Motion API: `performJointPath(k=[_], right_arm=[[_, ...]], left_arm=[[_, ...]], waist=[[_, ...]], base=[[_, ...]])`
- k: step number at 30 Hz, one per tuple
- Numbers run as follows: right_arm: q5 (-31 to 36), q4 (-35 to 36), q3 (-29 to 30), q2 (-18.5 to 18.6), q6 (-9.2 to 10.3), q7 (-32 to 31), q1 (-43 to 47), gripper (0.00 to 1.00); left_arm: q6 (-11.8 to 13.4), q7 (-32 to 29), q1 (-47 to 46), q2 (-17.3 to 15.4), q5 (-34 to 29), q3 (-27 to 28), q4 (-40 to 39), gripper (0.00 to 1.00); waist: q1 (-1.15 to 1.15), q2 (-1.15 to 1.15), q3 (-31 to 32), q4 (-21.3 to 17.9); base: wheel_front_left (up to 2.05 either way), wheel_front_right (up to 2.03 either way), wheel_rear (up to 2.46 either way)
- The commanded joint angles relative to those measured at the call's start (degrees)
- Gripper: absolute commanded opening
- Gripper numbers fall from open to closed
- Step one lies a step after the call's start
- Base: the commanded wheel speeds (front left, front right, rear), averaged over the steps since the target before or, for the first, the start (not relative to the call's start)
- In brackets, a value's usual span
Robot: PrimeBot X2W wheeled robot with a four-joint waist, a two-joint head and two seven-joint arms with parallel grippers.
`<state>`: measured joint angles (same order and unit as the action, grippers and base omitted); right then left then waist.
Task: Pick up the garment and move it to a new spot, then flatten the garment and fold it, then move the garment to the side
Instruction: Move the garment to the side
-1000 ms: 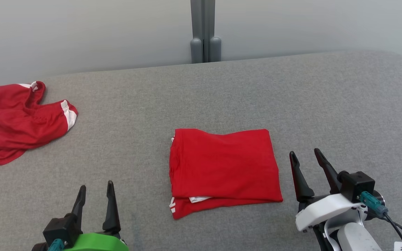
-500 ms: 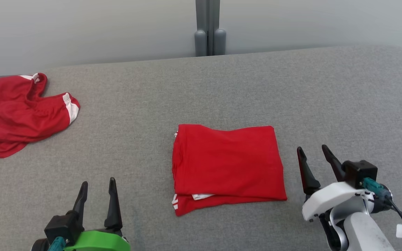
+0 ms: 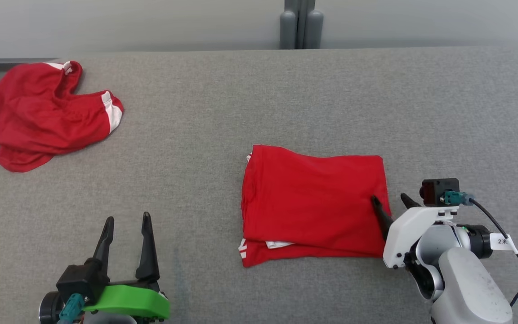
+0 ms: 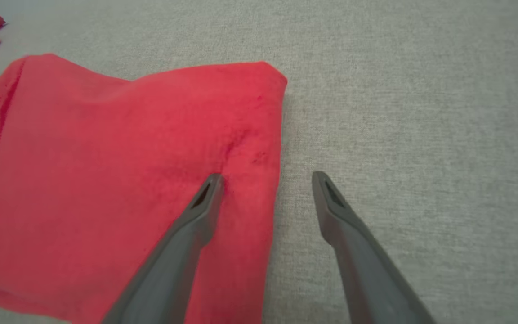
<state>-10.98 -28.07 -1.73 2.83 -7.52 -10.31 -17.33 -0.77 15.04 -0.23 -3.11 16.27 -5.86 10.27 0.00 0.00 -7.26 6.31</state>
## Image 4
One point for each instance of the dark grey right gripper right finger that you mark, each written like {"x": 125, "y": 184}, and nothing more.
{"x": 367, "y": 270}

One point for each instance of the red shirt with white trim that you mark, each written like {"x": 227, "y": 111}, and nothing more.
{"x": 106, "y": 157}

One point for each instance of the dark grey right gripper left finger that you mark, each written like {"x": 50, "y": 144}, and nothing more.
{"x": 173, "y": 261}

